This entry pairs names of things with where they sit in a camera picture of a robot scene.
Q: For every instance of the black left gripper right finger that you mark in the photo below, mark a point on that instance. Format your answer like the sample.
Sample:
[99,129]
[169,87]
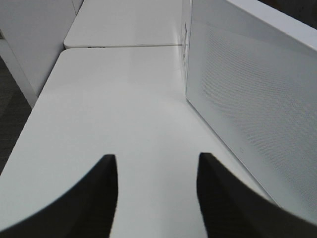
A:
[230,209]

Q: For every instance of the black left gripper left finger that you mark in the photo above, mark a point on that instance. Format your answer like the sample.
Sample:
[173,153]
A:
[85,211]

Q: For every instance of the white microwave door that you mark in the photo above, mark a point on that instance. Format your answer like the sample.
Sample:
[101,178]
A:
[252,76]

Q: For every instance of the white partition panel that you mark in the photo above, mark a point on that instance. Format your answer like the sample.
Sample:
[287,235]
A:
[31,39]

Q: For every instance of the white microwave oven body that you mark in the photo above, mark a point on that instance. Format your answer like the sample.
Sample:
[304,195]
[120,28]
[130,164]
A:
[185,31]

